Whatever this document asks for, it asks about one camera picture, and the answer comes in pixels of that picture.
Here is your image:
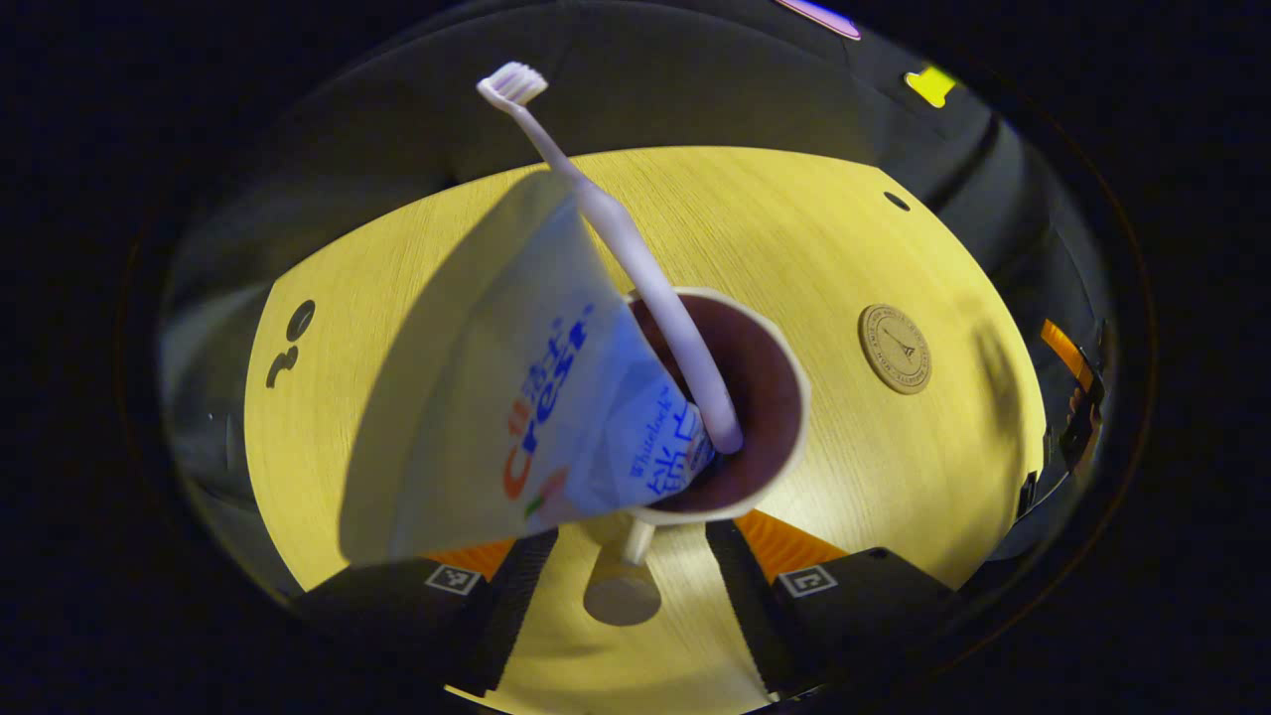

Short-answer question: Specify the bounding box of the white toothpaste tube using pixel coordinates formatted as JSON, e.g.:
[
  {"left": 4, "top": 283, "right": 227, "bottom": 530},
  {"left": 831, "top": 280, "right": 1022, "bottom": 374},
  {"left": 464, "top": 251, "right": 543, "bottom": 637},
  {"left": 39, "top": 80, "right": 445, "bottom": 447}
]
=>
[{"left": 338, "top": 169, "right": 716, "bottom": 567}]

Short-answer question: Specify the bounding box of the round cork coaster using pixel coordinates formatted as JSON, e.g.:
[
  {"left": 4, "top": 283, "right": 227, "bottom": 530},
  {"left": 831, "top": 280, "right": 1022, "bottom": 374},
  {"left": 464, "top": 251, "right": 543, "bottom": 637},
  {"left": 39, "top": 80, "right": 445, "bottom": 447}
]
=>
[{"left": 859, "top": 304, "right": 932, "bottom": 395}]

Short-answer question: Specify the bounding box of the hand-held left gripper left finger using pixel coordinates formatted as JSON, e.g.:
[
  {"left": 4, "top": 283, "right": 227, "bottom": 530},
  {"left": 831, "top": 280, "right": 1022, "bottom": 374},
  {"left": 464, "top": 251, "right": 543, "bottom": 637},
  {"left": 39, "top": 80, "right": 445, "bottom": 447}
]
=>
[{"left": 293, "top": 529, "right": 560, "bottom": 696}]

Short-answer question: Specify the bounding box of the beige cup with handle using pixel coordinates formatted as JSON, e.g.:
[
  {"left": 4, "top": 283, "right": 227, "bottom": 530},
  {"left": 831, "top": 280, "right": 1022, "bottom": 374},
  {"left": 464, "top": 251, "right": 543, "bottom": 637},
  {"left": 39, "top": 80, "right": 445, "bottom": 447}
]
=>
[{"left": 584, "top": 288, "right": 811, "bottom": 628}]

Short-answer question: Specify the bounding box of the white toothbrush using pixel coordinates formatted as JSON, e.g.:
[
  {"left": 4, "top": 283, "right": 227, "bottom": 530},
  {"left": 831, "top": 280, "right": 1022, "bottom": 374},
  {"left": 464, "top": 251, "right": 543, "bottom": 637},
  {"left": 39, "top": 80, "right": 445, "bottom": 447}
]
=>
[{"left": 477, "top": 62, "right": 744, "bottom": 455}]

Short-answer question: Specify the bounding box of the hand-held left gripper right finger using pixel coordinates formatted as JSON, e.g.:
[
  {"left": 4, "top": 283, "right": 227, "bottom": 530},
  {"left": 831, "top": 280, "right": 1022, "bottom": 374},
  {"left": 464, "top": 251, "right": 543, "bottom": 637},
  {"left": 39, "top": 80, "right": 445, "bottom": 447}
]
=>
[{"left": 705, "top": 511, "right": 959, "bottom": 696}]

